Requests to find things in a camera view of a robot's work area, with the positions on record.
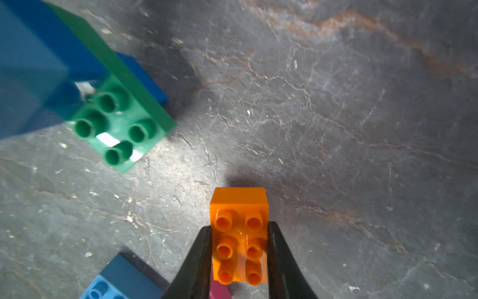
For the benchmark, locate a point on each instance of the pink lego brick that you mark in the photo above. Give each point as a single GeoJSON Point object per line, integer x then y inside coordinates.
{"type": "Point", "coordinates": [217, 290]}

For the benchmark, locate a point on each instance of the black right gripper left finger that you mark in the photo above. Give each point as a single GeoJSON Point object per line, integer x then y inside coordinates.
{"type": "Point", "coordinates": [193, 278]}

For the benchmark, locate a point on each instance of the light blue lego brick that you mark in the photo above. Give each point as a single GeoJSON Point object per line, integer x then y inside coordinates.
{"type": "Point", "coordinates": [122, 280]}

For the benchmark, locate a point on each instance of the dark blue lego brick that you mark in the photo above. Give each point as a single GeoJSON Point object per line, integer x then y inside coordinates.
{"type": "Point", "coordinates": [46, 71]}

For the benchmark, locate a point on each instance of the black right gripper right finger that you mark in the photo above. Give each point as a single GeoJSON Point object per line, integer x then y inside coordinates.
{"type": "Point", "coordinates": [285, 279]}

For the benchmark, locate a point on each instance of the green lego brick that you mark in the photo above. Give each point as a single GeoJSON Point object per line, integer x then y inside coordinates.
{"type": "Point", "coordinates": [121, 119]}

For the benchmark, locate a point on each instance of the orange lego brick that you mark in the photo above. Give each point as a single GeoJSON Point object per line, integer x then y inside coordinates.
{"type": "Point", "coordinates": [239, 220]}

